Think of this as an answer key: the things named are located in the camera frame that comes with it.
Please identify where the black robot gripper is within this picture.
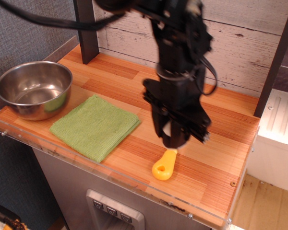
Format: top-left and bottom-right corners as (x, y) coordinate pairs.
(142, 74), (212, 150)

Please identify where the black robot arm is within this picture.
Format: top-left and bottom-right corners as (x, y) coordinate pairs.
(96, 0), (214, 149)

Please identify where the green folded cloth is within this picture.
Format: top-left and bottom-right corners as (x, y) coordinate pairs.
(49, 95), (140, 163)

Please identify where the clear acrylic edge guard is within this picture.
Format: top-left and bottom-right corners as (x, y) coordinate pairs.
(0, 110), (259, 230)

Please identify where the white toy sink unit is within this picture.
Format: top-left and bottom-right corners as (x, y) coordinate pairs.
(246, 89), (288, 191)

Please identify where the silver dispenser button panel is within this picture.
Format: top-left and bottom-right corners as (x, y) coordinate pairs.
(86, 189), (145, 230)

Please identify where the stainless steel bowl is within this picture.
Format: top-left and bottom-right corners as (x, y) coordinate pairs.
(0, 61), (73, 121)

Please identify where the yellow handled toy knife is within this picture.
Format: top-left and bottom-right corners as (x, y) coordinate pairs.
(152, 149), (178, 181)

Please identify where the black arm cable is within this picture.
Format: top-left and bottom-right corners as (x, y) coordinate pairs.
(0, 0), (125, 31)

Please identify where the dark left shelf post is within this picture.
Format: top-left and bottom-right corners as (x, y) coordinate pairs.
(73, 0), (99, 64)

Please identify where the dark shelf post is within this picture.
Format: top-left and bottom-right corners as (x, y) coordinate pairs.
(73, 0), (99, 64)
(253, 18), (288, 118)

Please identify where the dark right shelf post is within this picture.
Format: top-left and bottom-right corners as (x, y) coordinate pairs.
(253, 18), (288, 118)

